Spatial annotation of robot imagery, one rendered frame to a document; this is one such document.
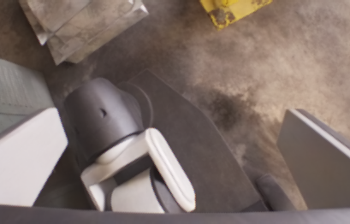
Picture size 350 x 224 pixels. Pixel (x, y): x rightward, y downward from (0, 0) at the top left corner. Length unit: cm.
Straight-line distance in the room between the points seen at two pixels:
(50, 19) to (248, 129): 78
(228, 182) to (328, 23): 66
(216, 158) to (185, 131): 11
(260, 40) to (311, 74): 22
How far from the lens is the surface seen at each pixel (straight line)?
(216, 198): 61
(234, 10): 85
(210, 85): 76
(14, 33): 129
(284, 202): 62
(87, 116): 47
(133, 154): 44
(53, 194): 79
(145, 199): 44
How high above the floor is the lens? 75
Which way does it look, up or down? 79 degrees down
